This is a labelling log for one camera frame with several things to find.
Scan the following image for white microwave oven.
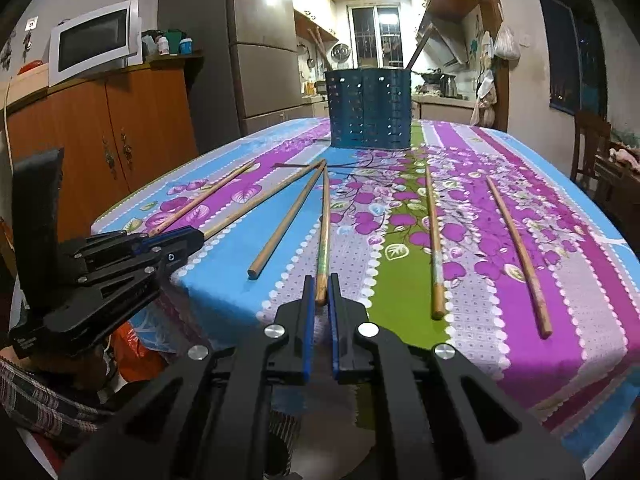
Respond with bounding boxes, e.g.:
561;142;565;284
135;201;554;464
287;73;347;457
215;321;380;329
48;0;142;87

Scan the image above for silver refrigerator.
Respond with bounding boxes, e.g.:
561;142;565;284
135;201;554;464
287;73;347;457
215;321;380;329
157;0;328;138

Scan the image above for barred kitchen window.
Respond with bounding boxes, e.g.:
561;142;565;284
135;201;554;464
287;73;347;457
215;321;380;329
348;4;405;68

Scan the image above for dark wooden chair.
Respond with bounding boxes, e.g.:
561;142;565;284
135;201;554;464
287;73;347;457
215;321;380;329
571;109;613;196

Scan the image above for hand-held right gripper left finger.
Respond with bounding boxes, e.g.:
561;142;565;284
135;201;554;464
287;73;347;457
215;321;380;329
59;275;317;480

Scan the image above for white hanging plastic bag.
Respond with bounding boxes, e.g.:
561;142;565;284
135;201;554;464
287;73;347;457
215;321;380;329
492;22;522;61

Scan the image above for dark wooden dining table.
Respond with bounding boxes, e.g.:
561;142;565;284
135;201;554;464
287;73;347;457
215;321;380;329
594;147;640;246

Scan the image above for blue perforated utensil holder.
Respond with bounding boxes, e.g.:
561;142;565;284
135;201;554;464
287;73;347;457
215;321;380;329
324;66;413;150

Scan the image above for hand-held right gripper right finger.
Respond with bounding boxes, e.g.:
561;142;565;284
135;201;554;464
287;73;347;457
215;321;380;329
327;272;587;480

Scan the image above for orange wooden cabinet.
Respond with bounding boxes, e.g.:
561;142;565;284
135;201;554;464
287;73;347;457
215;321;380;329
0;50;205;281

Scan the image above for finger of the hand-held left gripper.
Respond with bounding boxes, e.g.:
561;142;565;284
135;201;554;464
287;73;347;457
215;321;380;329
56;226;204;274
45;245;203;345

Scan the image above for dark room window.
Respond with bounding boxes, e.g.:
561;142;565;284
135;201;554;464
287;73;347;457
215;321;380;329
536;0;610;115

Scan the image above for orange plastic bag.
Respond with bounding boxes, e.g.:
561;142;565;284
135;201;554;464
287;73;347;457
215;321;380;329
109;324;168;383

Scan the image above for person's left forearm plaid sleeve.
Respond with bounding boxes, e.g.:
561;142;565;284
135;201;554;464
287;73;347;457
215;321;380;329
0;355;116;441

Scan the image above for beige hanging bag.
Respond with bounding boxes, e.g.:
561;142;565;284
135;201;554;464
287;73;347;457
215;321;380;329
470;67;498;128

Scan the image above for pink cloth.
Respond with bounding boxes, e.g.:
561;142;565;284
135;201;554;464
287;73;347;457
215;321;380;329
610;142;640;168

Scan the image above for wooden door frame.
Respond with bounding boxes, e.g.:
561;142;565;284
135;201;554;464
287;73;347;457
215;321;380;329
472;0;512;133

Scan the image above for steel range hood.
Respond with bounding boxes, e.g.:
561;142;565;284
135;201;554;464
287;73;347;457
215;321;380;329
415;22;475;68

